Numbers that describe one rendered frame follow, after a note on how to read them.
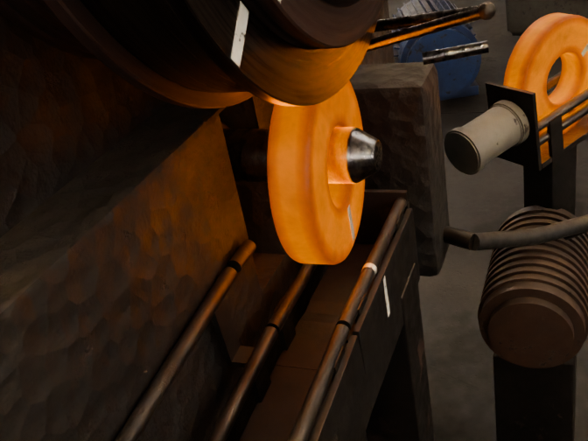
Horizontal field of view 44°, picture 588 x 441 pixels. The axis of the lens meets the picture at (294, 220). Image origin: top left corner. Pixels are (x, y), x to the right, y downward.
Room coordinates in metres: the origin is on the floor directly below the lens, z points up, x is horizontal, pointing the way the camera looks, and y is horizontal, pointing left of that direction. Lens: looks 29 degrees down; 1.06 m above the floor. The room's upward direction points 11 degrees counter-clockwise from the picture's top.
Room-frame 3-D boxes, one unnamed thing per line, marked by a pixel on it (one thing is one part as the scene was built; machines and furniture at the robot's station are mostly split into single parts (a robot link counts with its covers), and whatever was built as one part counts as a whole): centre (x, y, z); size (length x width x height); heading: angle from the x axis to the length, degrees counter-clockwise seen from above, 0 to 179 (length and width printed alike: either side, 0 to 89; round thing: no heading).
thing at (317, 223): (0.53, -0.03, 0.81); 0.16 x 0.03 x 0.16; 156
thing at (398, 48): (2.73, -0.64, 0.17); 0.57 x 0.31 x 0.34; 174
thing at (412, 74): (0.75, -0.12, 0.68); 0.11 x 0.08 x 0.24; 64
